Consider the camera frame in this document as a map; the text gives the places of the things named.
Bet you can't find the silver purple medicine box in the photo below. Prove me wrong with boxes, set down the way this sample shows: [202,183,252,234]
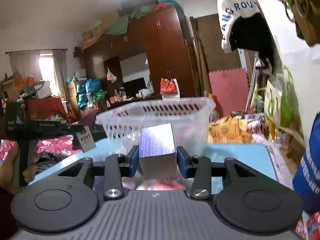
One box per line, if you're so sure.
[139,124,177,180]

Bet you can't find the person left hand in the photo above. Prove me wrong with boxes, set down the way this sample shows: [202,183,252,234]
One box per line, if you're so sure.
[1,142,39,194]

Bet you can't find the clear plastic basket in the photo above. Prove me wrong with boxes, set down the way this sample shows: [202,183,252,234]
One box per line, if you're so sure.
[96,98,215,155]

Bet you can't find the white cigarette box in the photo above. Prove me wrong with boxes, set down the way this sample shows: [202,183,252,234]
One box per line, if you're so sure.
[76,126,96,153]

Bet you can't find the yellow orange blanket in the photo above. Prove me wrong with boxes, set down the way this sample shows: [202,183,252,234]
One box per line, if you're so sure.
[207,116,267,144]

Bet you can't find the orange white plastic bag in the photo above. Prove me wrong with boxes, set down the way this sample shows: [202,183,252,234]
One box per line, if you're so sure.
[160,78,180,100]

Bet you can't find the pink foam mat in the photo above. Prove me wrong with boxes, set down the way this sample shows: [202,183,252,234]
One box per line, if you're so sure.
[209,68,248,117]

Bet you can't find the dark red wooden wardrobe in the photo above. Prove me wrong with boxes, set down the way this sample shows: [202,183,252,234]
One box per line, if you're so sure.
[84,5,200,99]

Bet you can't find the green white tote bag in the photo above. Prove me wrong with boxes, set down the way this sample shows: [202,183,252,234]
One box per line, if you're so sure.
[254,66,302,131]

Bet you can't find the blue shopping bag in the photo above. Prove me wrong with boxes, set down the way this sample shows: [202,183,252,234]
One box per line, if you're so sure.
[292,113,320,215]

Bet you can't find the brown wooden board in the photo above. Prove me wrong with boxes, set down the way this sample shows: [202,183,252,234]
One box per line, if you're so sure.
[189,14,242,72]

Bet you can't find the white hoodie blue letters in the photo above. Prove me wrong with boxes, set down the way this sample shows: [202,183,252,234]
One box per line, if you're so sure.
[217,0,275,75]

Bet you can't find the brown hanging bag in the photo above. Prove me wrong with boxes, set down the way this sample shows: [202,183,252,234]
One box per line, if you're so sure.
[278,0,319,47]

